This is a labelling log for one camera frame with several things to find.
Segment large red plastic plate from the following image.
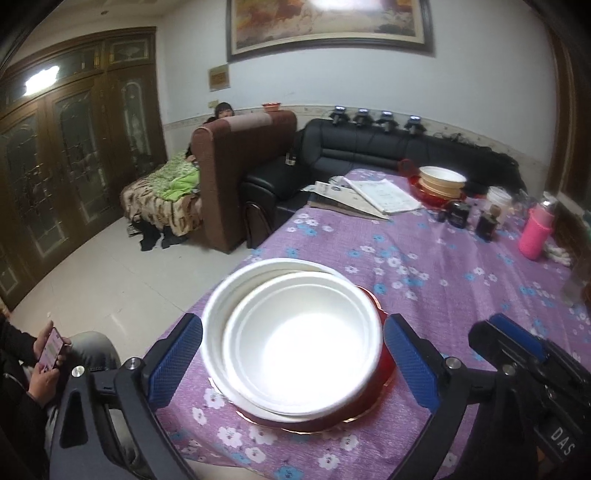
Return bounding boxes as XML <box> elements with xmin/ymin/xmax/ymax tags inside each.
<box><xmin>208</xmin><ymin>285</ymin><xmax>398</xmax><ymax>434</ymax></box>

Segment white foam bowl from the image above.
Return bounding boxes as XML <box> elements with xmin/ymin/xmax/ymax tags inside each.
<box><xmin>222</xmin><ymin>272</ymin><xmax>383</xmax><ymax>418</ymax></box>
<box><xmin>200</xmin><ymin>257</ymin><xmax>385</xmax><ymax>422</ymax></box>

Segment seated person in jeans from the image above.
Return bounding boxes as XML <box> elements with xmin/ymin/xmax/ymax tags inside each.
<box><xmin>1</xmin><ymin>316</ymin><xmax>121</xmax><ymax>479</ymax></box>

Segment purple smartphone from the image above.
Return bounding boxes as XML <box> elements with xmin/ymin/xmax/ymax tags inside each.
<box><xmin>38</xmin><ymin>327</ymin><xmax>65</xmax><ymax>372</ymax></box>

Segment dark glass ink bottle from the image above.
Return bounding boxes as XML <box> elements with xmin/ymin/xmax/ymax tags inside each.
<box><xmin>446</xmin><ymin>201</ymin><xmax>471</xmax><ymax>229</ymax></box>

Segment white work gloves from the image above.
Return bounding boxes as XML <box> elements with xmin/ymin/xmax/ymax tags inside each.
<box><xmin>543</xmin><ymin>242</ymin><xmax>572</xmax><ymax>267</ymax></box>

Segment pink knitted sleeve bottle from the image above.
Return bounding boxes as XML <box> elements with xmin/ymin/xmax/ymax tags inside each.
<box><xmin>518</xmin><ymin>192</ymin><xmax>558</xmax><ymax>260</ymax></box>

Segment white plastic cup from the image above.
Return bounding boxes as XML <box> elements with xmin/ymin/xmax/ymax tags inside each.
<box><xmin>486</xmin><ymin>186</ymin><xmax>513</xmax><ymax>223</ymax></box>

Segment beige bowl on red plate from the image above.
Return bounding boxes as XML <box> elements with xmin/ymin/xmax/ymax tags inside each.
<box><xmin>409</xmin><ymin>166</ymin><xmax>467</xmax><ymax>207</ymax></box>

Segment stack of papers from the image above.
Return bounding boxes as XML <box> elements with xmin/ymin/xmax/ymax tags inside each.
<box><xmin>301</xmin><ymin>177</ymin><xmax>423</xmax><ymax>220</ymax></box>

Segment patterned blanket bed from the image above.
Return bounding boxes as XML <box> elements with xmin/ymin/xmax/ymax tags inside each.
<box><xmin>120</xmin><ymin>152</ymin><xmax>202</xmax><ymax>236</ymax></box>

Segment black leather sofa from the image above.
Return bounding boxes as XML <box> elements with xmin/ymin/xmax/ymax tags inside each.
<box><xmin>240</xmin><ymin>119</ymin><xmax>527</xmax><ymax>222</ymax></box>

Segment brown armchair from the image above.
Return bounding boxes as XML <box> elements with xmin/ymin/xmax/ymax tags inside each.
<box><xmin>191</xmin><ymin>110</ymin><xmax>297</xmax><ymax>253</ymax></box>

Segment wooden cabinet doors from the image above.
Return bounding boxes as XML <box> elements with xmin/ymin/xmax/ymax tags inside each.
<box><xmin>1</xmin><ymin>27</ymin><xmax>166</xmax><ymax>308</ymax></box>

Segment person behind brown armchair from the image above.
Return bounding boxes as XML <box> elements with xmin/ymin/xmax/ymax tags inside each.
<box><xmin>185</xmin><ymin>101</ymin><xmax>236</xmax><ymax>163</ymax></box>

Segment small wall plaque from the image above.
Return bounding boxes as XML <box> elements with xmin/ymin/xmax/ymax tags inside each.
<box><xmin>208</xmin><ymin>64</ymin><xmax>230</xmax><ymax>92</ymax></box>

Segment framed wall painting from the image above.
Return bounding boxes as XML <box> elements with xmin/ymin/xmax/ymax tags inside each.
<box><xmin>226</xmin><ymin>0</ymin><xmax>434</xmax><ymax>61</ymax></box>

